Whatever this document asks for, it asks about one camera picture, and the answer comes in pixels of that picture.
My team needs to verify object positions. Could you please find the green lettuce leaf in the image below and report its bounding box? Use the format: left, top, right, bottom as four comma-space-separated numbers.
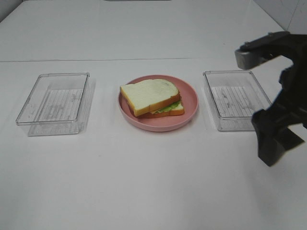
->
156, 100, 181, 113

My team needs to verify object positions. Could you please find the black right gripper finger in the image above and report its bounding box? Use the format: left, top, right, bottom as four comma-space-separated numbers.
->
286, 128, 305, 150
256, 128, 294, 167

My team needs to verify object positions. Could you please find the clear food container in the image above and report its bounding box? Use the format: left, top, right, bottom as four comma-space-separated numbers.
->
15, 72, 95, 137
203, 70, 271, 131

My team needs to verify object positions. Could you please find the white bread slice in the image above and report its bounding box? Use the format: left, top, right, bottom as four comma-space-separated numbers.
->
139, 102, 185, 118

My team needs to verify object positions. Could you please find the clear left food container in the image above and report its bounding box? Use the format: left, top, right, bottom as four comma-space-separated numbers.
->
15, 72, 95, 137

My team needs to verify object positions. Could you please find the clear right food container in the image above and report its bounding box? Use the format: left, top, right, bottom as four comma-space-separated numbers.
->
203, 70, 271, 131

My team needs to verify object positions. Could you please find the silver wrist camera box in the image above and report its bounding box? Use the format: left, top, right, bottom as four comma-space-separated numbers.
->
235, 31, 290, 70

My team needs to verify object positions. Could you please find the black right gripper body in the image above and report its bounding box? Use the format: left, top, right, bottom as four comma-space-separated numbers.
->
252, 33, 307, 131

